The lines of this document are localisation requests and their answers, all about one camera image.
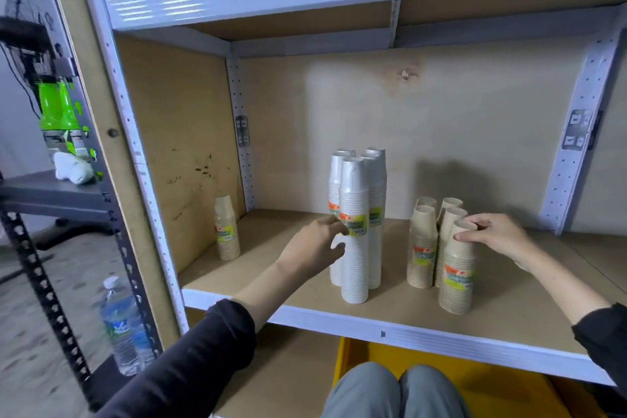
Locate person's left hand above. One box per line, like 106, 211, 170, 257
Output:
276, 214, 349, 281

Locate person's right hand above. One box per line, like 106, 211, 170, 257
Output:
453, 212, 539, 265

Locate white metal shelf wooden boards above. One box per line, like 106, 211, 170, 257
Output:
39, 0, 627, 418

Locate person's right forearm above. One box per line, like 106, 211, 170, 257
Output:
517, 244, 627, 396

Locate person's left forearm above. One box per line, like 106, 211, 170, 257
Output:
95, 261, 304, 418

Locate person's left leg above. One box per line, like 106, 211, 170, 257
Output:
321, 362, 402, 418

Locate person's leg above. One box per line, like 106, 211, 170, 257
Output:
321, 362, 402, 418
399, 364, 474, 418

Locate person's right leg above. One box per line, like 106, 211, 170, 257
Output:
399, 364, 474, 418

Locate grey upright joint plate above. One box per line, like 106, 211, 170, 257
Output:
234, 115, 251, 148
562, 108, 596, 153

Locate yellow plastic bin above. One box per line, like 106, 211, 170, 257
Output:
332, 336, 608, 418

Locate clear water bottle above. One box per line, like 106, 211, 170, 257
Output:
100, 276, 157, 378

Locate black fan stand base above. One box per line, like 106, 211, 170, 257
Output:
0, 217, 114, 285

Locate white figurine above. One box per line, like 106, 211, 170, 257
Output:
52, 152, 95, 185

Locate black metal rack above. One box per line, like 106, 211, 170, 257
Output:
0, 0, 165, 413

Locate black fan motor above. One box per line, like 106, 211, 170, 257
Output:
0, 16, 54, 55

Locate black fan grille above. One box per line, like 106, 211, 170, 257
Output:
2, 0, 57, 86

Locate grey metal clamp bracket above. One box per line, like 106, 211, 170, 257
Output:
52, 57, 79, 80

